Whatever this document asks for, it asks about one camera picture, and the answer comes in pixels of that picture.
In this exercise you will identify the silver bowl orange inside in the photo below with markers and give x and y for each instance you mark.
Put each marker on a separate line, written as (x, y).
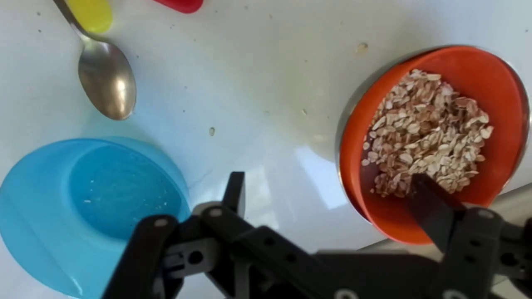
(500, 166)

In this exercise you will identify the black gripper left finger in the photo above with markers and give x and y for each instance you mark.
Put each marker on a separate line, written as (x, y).
(234, 193)

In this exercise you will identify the red plastic spoon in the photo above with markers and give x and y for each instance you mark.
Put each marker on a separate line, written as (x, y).
(181, 3)

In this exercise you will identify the blue plastic bowl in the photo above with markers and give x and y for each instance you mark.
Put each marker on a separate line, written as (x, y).
(68, 221)

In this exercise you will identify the metal spoon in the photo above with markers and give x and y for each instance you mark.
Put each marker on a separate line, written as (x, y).
(109, 83)

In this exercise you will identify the oat flakes in bowl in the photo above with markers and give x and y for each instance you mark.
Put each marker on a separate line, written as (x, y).
(427, 126)

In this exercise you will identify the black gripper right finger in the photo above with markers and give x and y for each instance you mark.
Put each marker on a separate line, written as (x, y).
(435, 213)

